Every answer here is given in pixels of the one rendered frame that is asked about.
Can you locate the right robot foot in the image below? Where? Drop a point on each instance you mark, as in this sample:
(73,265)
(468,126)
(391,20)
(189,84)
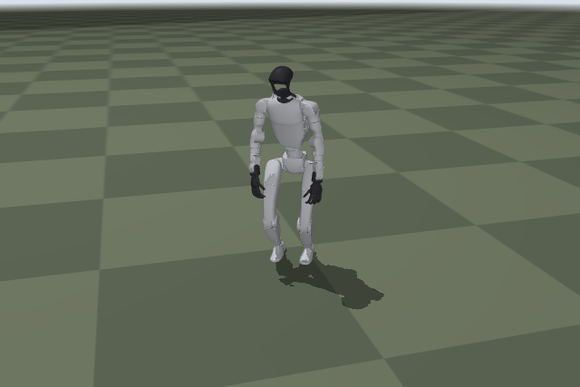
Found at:
(278,253)

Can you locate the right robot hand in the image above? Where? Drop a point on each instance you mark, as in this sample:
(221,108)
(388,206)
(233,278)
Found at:
(255,184)

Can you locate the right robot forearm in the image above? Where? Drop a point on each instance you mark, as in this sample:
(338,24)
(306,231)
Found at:
(255,149)

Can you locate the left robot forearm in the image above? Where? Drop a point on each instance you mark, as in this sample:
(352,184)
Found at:
(318,158)

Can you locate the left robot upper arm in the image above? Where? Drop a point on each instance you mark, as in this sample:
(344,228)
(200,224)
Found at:
(311,111)

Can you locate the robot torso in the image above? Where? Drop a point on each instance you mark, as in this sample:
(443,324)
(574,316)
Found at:
(290,127)

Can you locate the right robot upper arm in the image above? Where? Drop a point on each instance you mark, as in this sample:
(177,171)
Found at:
(259,119)

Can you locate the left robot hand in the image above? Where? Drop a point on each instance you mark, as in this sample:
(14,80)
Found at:
(315,190)

